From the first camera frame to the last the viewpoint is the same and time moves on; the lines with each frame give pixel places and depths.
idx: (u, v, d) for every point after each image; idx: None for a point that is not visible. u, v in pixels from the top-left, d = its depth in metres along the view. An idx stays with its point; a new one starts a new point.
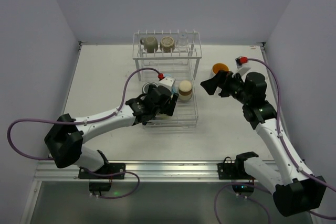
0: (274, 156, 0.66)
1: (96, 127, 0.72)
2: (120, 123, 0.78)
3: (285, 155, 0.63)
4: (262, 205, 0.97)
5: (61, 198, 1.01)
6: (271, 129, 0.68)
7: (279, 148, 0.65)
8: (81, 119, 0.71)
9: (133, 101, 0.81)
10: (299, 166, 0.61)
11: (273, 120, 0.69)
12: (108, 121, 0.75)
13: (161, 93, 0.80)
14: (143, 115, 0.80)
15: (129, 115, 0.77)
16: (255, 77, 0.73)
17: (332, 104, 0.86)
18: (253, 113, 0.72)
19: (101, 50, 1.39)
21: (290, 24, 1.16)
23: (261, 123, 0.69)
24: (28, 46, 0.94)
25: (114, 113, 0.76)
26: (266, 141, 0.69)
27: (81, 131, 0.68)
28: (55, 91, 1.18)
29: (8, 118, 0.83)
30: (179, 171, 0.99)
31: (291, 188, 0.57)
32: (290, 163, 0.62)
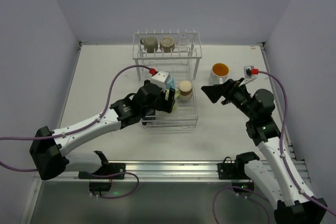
0: (276, 175, 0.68)
1: (76, 138, 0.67)
2: (105, 129, 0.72)
3: (287, 177, 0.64)
4: (262, 204, 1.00)
5: (62, 198, 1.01)
6: (274, 148, 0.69)
7: (281, 169, 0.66)
8: (59, 131, 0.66)
9: (119, 104, 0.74)
10: (301, 188, 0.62)
11: (276, 139, 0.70)
12: (90, 130, 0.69)
13: (149, 92, 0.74)
14: (131, 117, 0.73)
15: (113, 120, 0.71)
16: (264, 96, 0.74)
17: (331, 105, 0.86)
18: (256, 130, 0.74)
19: (101, 50, 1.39)
21: (291, 24, 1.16)
23: (264, 141, 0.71)
24: (28, 48, 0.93)
25: (96, 120, 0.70)
26: (269, 160, 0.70)
27: (59, 145, 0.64)
28: (55, 91, 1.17)
29: (9, 121, 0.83)
30: (179, 171, 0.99)
31: (293, 211, 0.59)
32: (292, 184, 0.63)
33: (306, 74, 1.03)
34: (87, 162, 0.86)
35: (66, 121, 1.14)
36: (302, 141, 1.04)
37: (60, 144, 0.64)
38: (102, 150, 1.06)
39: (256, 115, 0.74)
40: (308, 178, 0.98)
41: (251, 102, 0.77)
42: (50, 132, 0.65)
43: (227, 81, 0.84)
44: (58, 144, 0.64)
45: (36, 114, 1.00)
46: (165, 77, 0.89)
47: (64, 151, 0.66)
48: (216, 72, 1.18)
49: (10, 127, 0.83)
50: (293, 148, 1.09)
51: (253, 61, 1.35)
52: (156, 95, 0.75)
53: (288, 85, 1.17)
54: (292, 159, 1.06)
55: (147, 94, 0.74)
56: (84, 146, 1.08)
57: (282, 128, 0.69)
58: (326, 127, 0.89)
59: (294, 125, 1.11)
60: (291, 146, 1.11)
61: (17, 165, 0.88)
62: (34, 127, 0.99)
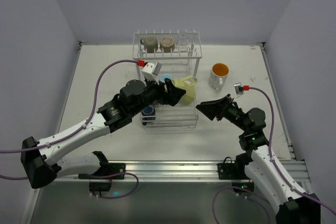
0: (269, 178, 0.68)
1: (62, 148, 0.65)
2: (92, 135, 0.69)
3: (279, 177, 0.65)
4: (262, 205, 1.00)
5: (61, 198, 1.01)
6: (263, 153, 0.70)
7: (272, 171, 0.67)
8: (44, 142, 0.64)
9: (107, 107, 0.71)
10: (292, 184, 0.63)
11: (265, 147, 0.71)
12: (75, 138, 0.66)
13: (130, 92, 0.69)
14: (120, 120, 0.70)
15: (100, 126, 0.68)
16: (258, 115, 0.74)
17: (331, 105, 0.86)
18: (247, 142, 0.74)
19: (101, 50, 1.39)
21: (291, 24, 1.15)
23: (254, 149, 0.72)
24: (28, 48, 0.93)
25: (82, 127, 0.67)
26: (261, 166, 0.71)
27: (43, 156, 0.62)
28: (55, 91, 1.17)
29: (9, 121, 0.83)
30: (179, 171, 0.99)
31: (287, 207, 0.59)
32: (284, 183, 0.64)
33: (306, 74, 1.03)
34: (84, 165, 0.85)
35: (66, 121, 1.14)
36: (302, 141, 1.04)
37: (44, 155, 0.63)
38: (102, 150, 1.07)
39: (250, 130, 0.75)
40: (308, 178, 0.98)
41: (243, 117, 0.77)
42: (34, 144, 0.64)
43: (223, 98, 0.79)
44: (43, 155, 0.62)
45: (36, 114, 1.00)
46: (153, 68, 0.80)
47: (50, 161, 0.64)
48: (216, 73, 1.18)
49: (10, 127, 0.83)
50: (293, 148, 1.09)
51: (253, 61, 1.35)
52: (138, 95, 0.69)
53: (288, 85, 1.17)
54: (292, 159, 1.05)
55: (129, 95, 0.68)
56: (84, 147, 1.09)
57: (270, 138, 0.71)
58: (326, 127, 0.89)
59: (294, 125, 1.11)
60: (291, 146, 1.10)
61: (17, 165, 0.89)
62: (34, 128, 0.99)
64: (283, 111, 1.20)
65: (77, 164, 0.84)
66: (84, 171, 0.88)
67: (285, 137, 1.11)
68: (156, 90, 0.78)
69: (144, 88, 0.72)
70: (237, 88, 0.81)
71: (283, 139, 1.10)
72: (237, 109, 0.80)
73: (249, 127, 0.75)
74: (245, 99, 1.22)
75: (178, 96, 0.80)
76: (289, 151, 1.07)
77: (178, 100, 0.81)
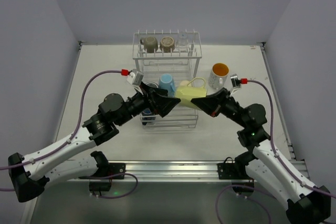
0: (276, 175, 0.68)
1: (46, 163, 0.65)
2: (77, 150, 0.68)
3: (286, 173, 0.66)
4: (263, 205, 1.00)
5: (62, 200, 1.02)
6: (267, 150, 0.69)
7: (279, 168, 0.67)
8: (29, 158, 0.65)
9: (93, 120, 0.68)
10: (302, 180, 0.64)
11: (266, 142, 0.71)
12: (61, 153, 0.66)
13: (108, 108, 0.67)
14: (105, 134, 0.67)
15: (84, 140, 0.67)
16: (256, 109, 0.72)
17: (331, 105, 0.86)
18: (248, 139, 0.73)
19: (101, 50, 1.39)
21: (291, 24, 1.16)
23: (256, 146, 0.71)
24: (28, 49, 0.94)
25: (67, 142, 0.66)
26: (265, 162, 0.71)
27: (28, 172, 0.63)
28: (54, 91, 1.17)
29: (9, 121, 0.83)
30: (179, 171, 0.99)
31: (301, 205, 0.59)
32: (293, 180, 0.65)
33: (305, 74, 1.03)
34: (78, 171, 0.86)
35: (66, 121, 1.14)
36: (302, 141, 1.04)
37: (29, 171, 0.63)
38: (102, 150, 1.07)
39: (249, 126, 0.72)
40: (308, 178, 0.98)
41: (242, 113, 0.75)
42: (19, 160, 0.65)
43: (221, 91, 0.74)
44: (27, 171, 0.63)
45: (36, 114, 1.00)
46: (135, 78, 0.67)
47: (35, 177, 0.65)
48: (216, 73, 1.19)
49: (10, 127, 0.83)
50: (293, 148, 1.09)
51: (253, 61, 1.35)
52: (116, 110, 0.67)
53: (288, 85, 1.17)
54: (292, 159, 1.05)
55: (107, 110, 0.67)
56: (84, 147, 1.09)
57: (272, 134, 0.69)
58: (325, 127, 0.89)
59: (294, 125, 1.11)
60: (291, 146, 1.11)
61: None
62: (34, 127, 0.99)
64: (283, 111, 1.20)
65: (72, 169, 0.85)
66: (83, 175, 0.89)
67: (285, 137, 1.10)
68: (143, 100, 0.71)
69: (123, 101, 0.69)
70: (234, 81, 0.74)
71: (283, 139, 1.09)
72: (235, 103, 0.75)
73: (249, 124, 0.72)
74: (245, 99, 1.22)
75: (167, 106, 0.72)
76: (289, 151, 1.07)
77: (168, 112, 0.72)
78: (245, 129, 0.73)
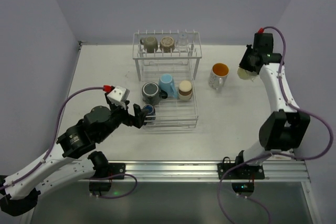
0: (269, 93, 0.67)
1: (24, 185, 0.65)
2: (55, 167, 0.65)
3: (277, 90, 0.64)
4: (263, 205, 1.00)
5: (61, 201, 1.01)
6: (272, 70, 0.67)
7: (273, 84, 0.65)
8: (9, 180, 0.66)
9: (67, 135, 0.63)
10: (289, 99, 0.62)
11: (276, 64, 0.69)
12: (37, 174, 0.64)
13: (94, 119, 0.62)
14: (82, 148, 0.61)
15: (59, 158, 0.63)
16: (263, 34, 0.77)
17: (332, 105, 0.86)
18: (260, 56, 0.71)
19: (101, 50, 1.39)
21: (291, 24, 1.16)
23: (264, 65, 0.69)
24: (27, 48, 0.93)
25: (41, 162, 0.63)
26: (265, 82, 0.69)
27: (9, 195, 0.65)
28: (54, 91, 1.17)
29: (8, 121, 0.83)
30: (179, 171, 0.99)
31: (274, 115, 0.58)
32: (280, 97, 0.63)
33: (304, 75, 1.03)
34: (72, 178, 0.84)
35: (66, 121, 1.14)
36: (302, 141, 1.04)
37: (9, 193, 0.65)
38: (102, 150, 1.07)
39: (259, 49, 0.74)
40: (308, 178, 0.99)
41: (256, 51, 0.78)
42: (1, 183, 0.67)
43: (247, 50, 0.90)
44: (8, 193, 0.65)
45: (35, 115, 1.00)
46: (122, 96, 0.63)
47: (19, 196, 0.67)
48: (216, 73, 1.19)
49: (10, 127, 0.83)
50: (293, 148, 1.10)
51: None
52: (103, 123, 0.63)
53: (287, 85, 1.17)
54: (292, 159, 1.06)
55: (92, 122, 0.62)
56: None
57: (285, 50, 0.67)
58: (326, 127, 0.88)
59: None
60: None
61: (17, 165, 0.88)
62: (34, 127, 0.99)
64: None
65: None
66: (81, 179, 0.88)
67: None
68: (122, 113, 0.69)
69: (109, 114, 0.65)
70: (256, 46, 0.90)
71: None
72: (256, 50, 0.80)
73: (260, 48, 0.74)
74: (245, 99, 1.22)
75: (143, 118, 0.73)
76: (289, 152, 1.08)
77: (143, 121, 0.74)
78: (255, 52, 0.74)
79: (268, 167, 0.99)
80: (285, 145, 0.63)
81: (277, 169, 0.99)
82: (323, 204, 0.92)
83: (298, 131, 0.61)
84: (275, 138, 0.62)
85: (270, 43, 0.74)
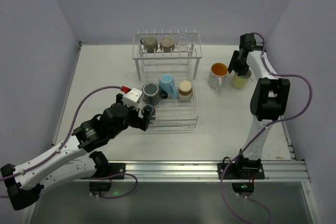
0: (256, 71, 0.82)
1: (37, 174, 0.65)
2: (69, 159, 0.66)
3: (262, 66, 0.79)
4: (264, 205, 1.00)
5: (60, 201, 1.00)
6: (256, 54, 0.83)
7: (258, 63, 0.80)
8: (19, 169, 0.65)
9: (82, 127, 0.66)
10: (271, 71, 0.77)
11: (258, 50, 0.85)
12: (50, 163, 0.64)
13: (113, 114, 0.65)
14: (97, 140, 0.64)
15: (74, 149, 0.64)
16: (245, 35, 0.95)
17: (332, 105, 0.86)
18: (244, 48, 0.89)
19: (101, 50, 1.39)
21: (291, 24, 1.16)
23: (250, 52, 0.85)
24: (27, 48, 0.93)
25: (55, 151, 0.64)
26: (253, 65, 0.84)
27: (18, 183, 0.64)
28: (55, 91, 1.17)
29: (9, 121, 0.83)
30: (179, 171, 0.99)
31: (260, 81, 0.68)
32: (264, 70, 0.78)
33: (304, 75, 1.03)
34: (75, 174, 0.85)
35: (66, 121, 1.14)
36: (302, 141, 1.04)
37: (19, 182, 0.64)
38: (102, 150, 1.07)
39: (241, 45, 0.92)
40: (308, 178, 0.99)
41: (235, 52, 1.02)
42: (10, 171, 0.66)
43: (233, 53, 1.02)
44: (18, 182, 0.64)
45: (36, 115, 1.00)
46: (138, 97, 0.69)
47: (28, 187, 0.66)
48: (216, 73, 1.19)
49: (10, 127, 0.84)
50: (293, 148, 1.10)
51: None
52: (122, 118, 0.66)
53: None
54: (292, 159, 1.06)
55: (112, 116, 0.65)
56: None
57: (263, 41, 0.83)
58: (326, 127, 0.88)
59: (294, 125, 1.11)
60: (291, 146, 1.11)
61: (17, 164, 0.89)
62: (34, 127, 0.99)
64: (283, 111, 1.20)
65: (69, 173, 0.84)
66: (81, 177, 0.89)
67: (284, 137, 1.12)
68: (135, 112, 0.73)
69: (127, 110, 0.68)
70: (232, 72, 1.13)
71: (282, 139, 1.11)
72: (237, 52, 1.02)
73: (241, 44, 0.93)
74: (245, 99, 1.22)
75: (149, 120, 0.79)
76: (289, 152, 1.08)
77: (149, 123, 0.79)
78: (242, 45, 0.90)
79: (267, 167, 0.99)
80: (273, 111, 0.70)
81: (278, 169, 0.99)
82: (322, 204, 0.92)
83: (283, 96, 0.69)
84: (263, 103, 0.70)
85: (253, 40, 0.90)
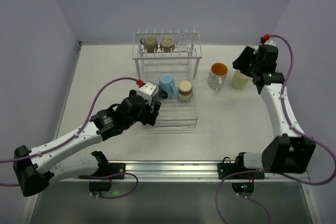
0: (272, 115, 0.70)
1: (54, 157, 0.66)
2: (85, 144, 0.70)
3: (281, 114, 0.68)
4: (263, 205, 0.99)
5: (60, 200, 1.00)
6: (274, 91, 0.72)
7: (276, 107, 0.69)
8: (36, 151, 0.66)
9: (101, 115, 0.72)
10: (292, 124, 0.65)
11: (279, 85, 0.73)
12: (69, 147, 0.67)
13: (133, 103, 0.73)
14: (113, 128, 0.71)
15: (92, 134, 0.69)
16: (270, 46, 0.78)
17: (332, 105, 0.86)
18: (261, 76, 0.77)
19: (101, 50, 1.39)
21: (291, 24, 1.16)
23: (266, 85, 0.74)
24: (27, 48, 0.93)
25: (74, 135, 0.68)
26: (269, 104, 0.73)
27: (35, 166, 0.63)
28: (54, 91, 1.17)
29: (8, 122, 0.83)
30: (179, 171, 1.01)
31: (279, 140, 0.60)
32: (283, 120, 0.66)
33: (304, 74, 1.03)
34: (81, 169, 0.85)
35: (65, 121, 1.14)
36: None
37: (35, 163, 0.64)
38: (102, 150, 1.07)
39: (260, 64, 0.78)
40: (308, 178, 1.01)
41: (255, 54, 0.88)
42: (27, 152, 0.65)
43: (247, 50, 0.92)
44: (34, 163, 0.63)
45: (35, 115, 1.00)
46: (153, 90, 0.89)
47: (41, 170, 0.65)
48: (216, 73, 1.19)
49: (10, 127, 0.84)
50: None
51: None
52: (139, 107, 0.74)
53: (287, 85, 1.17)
54: None
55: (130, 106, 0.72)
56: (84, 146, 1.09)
57: (286, 74, 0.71)
58: (326, 127, 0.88)
59: None
60: None
61: None
62: (34, 127, 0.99)
64: None
65: (75, 167, 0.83)
66: (83, 173, 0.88)
67: None
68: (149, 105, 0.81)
69: (144, 102, 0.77)
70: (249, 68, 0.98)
71: None
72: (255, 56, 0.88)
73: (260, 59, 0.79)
74: (245, 99, 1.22)
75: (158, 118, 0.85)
76: None
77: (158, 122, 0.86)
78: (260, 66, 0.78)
79: None
80: (290, 169, 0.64)
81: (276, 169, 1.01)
82: (323, 204, 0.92)
83: (304, 157, 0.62)
84: (281, 163, 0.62)
85: (274, 62, 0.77)
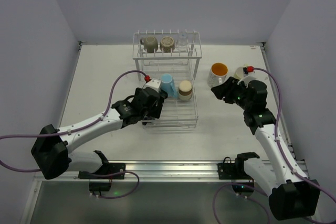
0: (271, 158, 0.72)
1: (82, 135, 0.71)
2: (107, 127, 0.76)
3: (280, 157, 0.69)
4: (262, 205, 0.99)
5: (59, 201, 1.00)
6: (269, 132, 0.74)
7: (274, 151, 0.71)
8: (64, 129, 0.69)
9: (119, 104, 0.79)
10: (293, 168, 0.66)
11: (271, 126, 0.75)
12: (94, 128, 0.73)
13: (150, 94, 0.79)
14: (132, 116, 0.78)
15: (115, 119, 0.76)
16: (259, 85, 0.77)
17: (332, 105, 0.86)
18: (253, 117, 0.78)
19: (101, 50, 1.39)
21: (291, 24, 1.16)
23: (259, 126, 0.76)
24: (27, 48, 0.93)
25: (100, 118, 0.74)
26: (265, 145, 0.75)
27: (65, 141, 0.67)
28: (54, 90, 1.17)
29: (9, 121, 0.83)
30: (179, 171, 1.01)
31: (284, 189, 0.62)
32: (284, 165, 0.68)
33: (304, 75, 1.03)
34: (90, 162, 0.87)
35: (65, 121, 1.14)
36: (302, 141, 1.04)
37: (65, 140, 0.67)
38: (102, 150, 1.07)
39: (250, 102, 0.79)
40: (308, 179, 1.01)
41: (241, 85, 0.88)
42: (55, 130, 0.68)
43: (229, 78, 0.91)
44: (64, 140, 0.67)
45: (36, 114, 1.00)
46: (159, 84, 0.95)
47: (69, 148, 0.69)
48: (216, 72, 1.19)
49: (10, 127, 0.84)
50: (293, 148, 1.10)
51: (253, 60, 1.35)
52: (156, 98, 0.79)
53: (287, 85, 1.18)
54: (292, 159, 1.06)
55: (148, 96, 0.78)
56: (84, 146, 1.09)
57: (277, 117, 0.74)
58: (326, 127, 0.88)
59: (294, 124, 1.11)
60: (291, 146, 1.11)
61: (16, 164, 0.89)
62: (34, 127, 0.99)
64: (283, 112, 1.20)
65: (85, 158, 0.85)
66: (87, 169, 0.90)
67: (284, 137, 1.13)
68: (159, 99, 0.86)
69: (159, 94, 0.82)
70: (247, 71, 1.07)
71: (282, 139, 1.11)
72: (242, 87, 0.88)
73: (250, 96, 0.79)
74: None
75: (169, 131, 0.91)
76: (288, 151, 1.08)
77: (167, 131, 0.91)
78: (250, 106, 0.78)
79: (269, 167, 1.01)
80: (301, 213, 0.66)
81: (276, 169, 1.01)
82: (321, 204, 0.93)
83: (309, 200, 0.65)
84: (290, 209, 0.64)
85: (264, 102, 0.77)
